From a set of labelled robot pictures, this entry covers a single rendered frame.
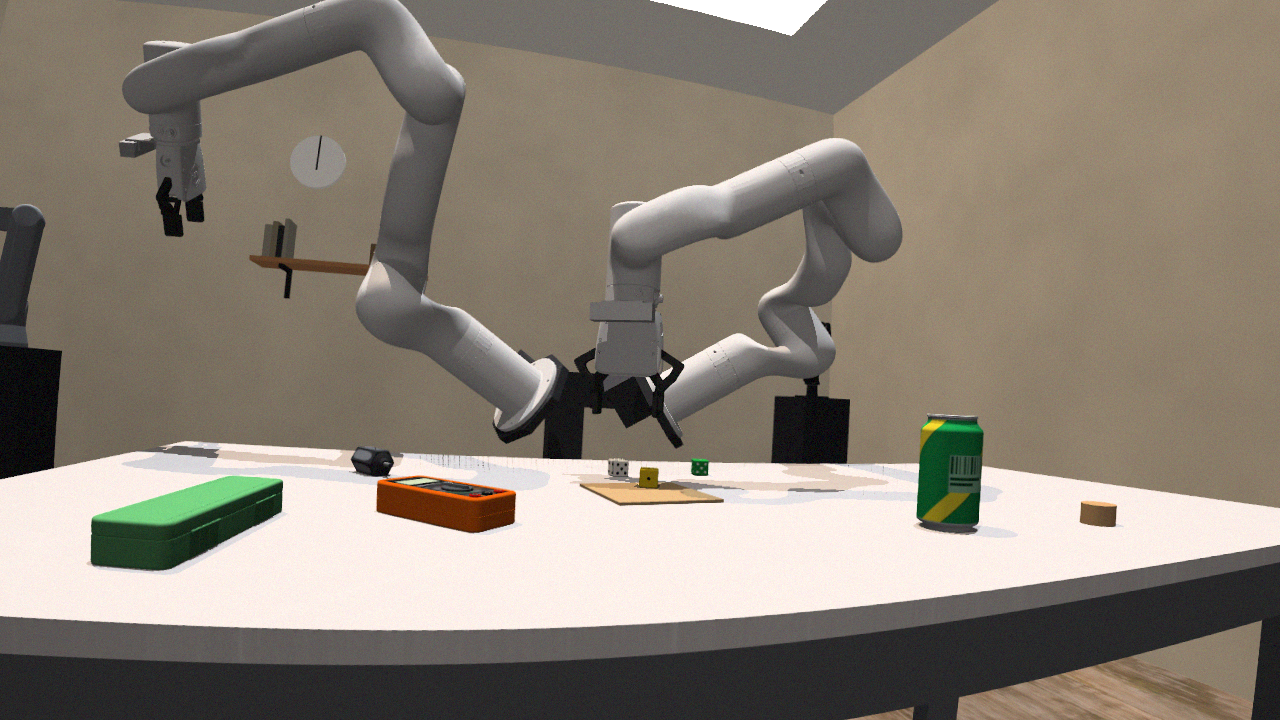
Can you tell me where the green pencil case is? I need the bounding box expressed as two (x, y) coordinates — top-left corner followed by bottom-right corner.
(90, 477), (283, 570)

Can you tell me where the green soda can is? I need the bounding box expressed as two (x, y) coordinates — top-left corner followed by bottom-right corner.
(916, 414), (984, 532)

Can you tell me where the orange multimeter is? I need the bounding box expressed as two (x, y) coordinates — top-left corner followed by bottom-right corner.
(376, 477), (516, 532)

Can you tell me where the brown cylinder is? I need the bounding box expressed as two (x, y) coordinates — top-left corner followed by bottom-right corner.
(1080, 501), (1117, 527)

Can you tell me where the tan flat mat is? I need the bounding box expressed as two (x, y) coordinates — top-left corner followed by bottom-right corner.
(579, 482), (724, 506)

